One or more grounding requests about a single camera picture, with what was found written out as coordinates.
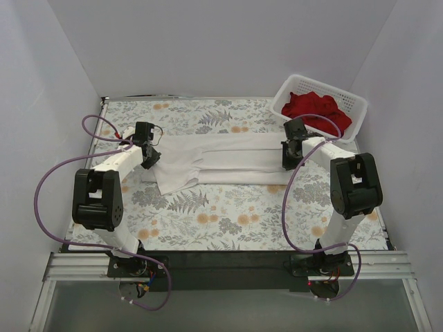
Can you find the red t shirt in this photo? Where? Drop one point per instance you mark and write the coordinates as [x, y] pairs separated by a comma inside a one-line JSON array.
[[314, 108]]

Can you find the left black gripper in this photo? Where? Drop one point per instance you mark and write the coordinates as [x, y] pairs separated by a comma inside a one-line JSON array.
[[151, 157]]

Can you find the white plastic laundry basket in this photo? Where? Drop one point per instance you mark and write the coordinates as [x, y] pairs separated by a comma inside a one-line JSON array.
[[353, 106]]

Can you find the aluminium frame rail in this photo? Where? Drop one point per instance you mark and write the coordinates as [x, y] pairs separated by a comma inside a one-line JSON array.
[[83, 266]]

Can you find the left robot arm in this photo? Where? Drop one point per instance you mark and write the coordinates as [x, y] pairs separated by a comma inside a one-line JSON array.
[[98, 201]]

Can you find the white t shirt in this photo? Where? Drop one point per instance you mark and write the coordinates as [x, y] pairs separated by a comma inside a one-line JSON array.
[[239, 159]]

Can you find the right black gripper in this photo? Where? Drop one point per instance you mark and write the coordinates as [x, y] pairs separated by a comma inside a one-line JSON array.
[[288, 155]]

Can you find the floral patterned table mat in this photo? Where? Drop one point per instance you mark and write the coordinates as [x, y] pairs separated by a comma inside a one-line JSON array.
[[217, 217]]

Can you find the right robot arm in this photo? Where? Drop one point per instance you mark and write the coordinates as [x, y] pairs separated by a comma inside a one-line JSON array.
[[355, 191]]

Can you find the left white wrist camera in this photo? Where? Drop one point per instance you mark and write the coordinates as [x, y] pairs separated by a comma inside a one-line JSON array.
[[126, 134]]

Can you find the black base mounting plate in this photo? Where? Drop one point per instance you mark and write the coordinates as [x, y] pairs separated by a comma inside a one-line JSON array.
[[229, 270]]

